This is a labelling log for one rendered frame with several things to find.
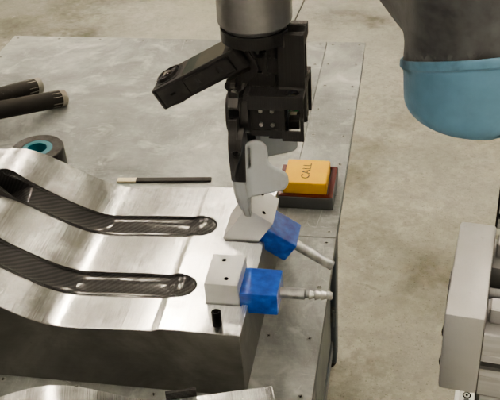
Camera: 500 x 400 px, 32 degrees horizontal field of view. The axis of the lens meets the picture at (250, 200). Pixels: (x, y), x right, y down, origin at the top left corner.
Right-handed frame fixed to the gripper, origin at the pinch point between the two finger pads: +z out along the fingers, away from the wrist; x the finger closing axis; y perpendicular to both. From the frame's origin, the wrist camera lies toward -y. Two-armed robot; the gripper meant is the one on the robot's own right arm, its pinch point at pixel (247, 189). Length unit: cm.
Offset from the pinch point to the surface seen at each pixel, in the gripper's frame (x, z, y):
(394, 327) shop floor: 80, 94, 17
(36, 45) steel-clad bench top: 66, 14, -54
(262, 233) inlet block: -2.4, 4.4, 1.9
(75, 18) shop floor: 262, 94, -130
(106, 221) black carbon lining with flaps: 1.0, 6.6, -18.0
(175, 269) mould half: -7.9, 5.9, -7.0
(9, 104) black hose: 34, 10, -46
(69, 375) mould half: -17.7, 13.6, -17.4
